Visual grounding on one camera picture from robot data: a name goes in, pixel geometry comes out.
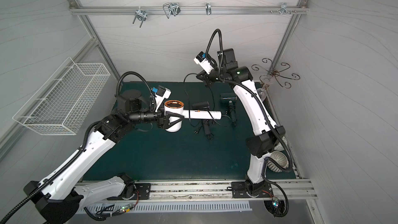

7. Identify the white hair dryer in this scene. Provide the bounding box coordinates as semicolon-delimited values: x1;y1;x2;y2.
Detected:
163;100;222;132

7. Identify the white dryer black cord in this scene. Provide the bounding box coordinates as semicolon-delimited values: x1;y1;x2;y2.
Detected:
182;73;232;128

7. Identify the grey dryer black cord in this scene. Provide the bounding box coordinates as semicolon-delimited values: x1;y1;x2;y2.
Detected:
193;121;215;136

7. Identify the green hair dryer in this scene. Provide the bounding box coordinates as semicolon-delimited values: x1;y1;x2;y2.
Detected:
220;93;237;127

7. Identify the grey hair dryer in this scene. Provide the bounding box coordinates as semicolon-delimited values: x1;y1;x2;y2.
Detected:
192;102;214;140

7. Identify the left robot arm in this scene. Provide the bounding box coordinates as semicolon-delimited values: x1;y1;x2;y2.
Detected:
1;71;183;224

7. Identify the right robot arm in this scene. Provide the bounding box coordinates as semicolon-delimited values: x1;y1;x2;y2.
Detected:
194;29;293;218

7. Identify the green table mat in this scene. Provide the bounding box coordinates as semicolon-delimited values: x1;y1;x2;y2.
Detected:
81;81;296;181

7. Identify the black ornate jewelry stand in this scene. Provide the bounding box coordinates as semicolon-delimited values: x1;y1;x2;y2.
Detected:
251;58;301;101

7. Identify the metal hook clamp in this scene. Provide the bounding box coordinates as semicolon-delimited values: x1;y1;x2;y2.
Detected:
269;3;296;15
132;8;147;28
205;3;212;16
162;2;181;19

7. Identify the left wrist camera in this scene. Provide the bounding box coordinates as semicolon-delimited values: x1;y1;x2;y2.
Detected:
151;86;171;112

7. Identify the white wire basket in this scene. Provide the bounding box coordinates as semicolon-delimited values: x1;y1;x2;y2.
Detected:
13;58;110;135

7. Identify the white slotted cable duct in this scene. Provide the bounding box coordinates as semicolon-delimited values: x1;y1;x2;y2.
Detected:
86;201;252;214

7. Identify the aluminium top rail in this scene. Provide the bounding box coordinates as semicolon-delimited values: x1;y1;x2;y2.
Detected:
69;5;309;16

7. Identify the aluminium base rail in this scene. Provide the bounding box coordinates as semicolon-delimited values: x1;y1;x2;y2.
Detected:
62;178;318;204

